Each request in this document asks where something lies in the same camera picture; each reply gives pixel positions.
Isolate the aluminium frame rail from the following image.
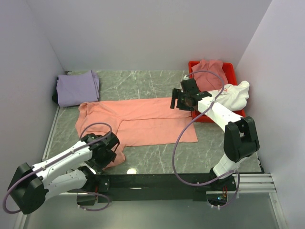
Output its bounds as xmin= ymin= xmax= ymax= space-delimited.
xmin=13 ymin=70 xmax=286 ymax=229

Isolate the salmon pink t shirt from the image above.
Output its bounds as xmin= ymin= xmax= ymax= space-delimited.
xmin=75 ymin=98 xmax=198 ymax=167

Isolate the folded lavender t shirt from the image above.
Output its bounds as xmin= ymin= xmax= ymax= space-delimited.
xmin=52 ymin=70 xmax=100 ymax=107

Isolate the dusty pink t shirt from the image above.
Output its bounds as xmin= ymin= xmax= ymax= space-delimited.
xmin=191 ymin=59 xmax=228 ymax=93

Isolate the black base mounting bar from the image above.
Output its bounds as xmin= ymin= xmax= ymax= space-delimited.
xmin=76 ymin=173 xmax=238 ymax=206

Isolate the red plastic bin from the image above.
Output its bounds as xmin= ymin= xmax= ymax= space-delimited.
xmin=188 ymin=61 xmax=246 ymax=123

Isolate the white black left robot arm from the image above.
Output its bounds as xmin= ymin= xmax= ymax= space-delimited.
xmin=8 ymin=133 xmax=120 ymax=215

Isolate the white printed t shirt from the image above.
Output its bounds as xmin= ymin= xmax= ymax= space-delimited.
xmin=216 ymin=81 xmax=250 ymax=111

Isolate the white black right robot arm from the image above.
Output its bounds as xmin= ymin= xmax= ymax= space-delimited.
xmin=170 ymin=79 xmax=260 ymax=190

